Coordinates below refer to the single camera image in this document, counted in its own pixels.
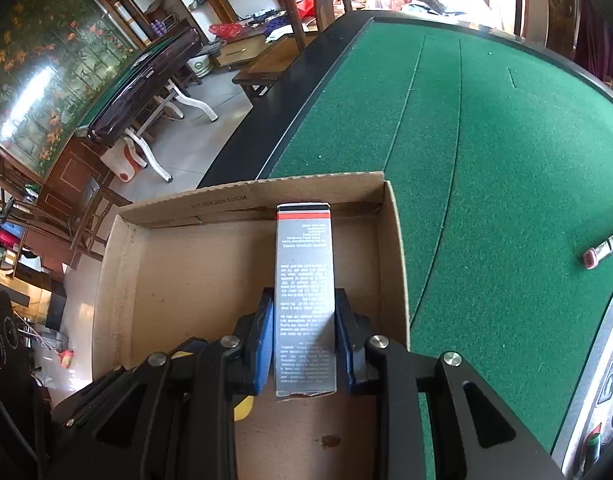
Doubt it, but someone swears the purple cloth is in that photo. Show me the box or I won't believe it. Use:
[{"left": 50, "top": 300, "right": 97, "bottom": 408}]
[{"left": 574, "top": 0, "right": 613, "bottom": 88}]

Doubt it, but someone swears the round table centre panel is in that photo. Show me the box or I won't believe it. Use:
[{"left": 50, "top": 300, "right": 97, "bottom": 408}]
[{"left": 551, "top": 295, "right": 613, "bottom": 479}]

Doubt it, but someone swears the grey red carton box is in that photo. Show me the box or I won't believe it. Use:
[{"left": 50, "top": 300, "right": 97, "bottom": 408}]
[{"left": 274, "top": 203, "right": 337, "bottom": 399}]

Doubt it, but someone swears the flower wall painting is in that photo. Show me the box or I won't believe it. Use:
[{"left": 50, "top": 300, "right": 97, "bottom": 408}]
[{"left": 0, "top": 0, "right": 136, "bottom": 177}]

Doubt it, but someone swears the yellow round container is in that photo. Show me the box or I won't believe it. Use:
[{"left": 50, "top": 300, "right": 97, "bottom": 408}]
[{"left": 172, "top": 350, "right": 254, "bottom": 422}]

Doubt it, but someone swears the cardboard tray box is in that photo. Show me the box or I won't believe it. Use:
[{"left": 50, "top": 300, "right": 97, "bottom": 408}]
[{"left": 92, "top": 172, "right": 409, "bottom": 479}]

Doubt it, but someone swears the wooden chair with cloth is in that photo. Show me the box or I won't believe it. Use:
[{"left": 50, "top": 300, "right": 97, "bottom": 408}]
[{"left": 513, "top": 0, "right": 579, "bottom": 60}]

